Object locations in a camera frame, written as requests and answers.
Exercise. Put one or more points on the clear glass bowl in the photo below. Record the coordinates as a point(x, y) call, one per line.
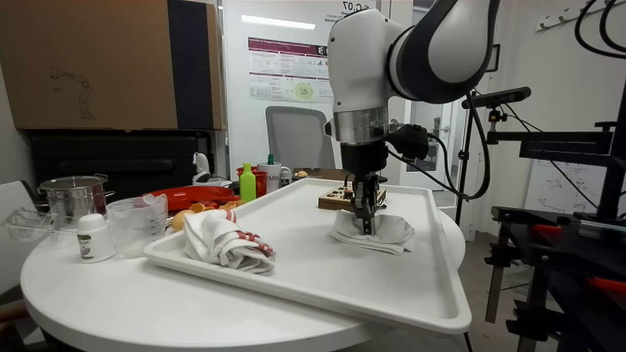
point(27, 225)

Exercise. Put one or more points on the large white tray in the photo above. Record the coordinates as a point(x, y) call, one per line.
point(419, 288)

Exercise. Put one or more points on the black camera on stand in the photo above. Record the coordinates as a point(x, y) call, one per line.
point(497, 98)

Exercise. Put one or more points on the wooden busy board toy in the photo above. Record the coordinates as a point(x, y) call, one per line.
point(344, 198)

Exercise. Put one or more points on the wall poster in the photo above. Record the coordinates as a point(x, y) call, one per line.
point(288, 71)

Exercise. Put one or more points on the green squeeze bottle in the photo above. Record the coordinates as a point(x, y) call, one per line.
point(247, 180)

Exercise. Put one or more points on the clear plastic measuring cup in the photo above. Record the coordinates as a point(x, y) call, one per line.
point(135, 221)

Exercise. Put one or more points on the black metal frame stand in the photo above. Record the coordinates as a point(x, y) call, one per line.
point(577, 261)

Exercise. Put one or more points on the red striped white towel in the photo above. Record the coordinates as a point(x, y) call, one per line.
point(213, 237)

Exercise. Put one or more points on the white mug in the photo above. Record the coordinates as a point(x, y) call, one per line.
point(276, 175)

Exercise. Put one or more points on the small white pill bottle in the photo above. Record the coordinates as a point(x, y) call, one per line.
point(94, 239)

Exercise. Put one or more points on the large cardboard box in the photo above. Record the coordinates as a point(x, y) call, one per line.
point(127, 65)

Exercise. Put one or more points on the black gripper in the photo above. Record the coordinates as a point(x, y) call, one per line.
point(362, 163)

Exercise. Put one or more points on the red plastic bowl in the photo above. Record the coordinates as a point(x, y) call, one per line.
point(188, 196)

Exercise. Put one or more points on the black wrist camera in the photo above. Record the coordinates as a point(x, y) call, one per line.
point(409, 141)

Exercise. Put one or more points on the grey office chair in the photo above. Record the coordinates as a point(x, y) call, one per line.
point(297, 139)

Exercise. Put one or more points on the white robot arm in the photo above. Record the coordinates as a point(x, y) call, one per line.
point(372, 57)

